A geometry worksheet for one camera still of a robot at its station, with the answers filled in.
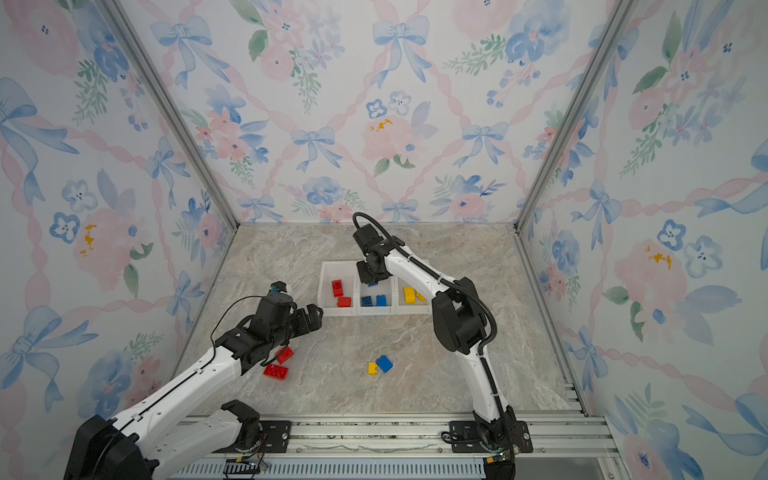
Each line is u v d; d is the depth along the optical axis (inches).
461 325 22.2
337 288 39.6
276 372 32.8
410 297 38.5
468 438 28.8
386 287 38.4
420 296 24.3
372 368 33.1
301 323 29.0
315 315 30.7
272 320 24.3
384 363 33.8
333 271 43.0
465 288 22.1
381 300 37.7
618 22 27.5
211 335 23.8
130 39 28.4
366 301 38.2
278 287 29.3
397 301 36.4
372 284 37.0
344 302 38.9
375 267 30.0
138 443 16.0
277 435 29.3
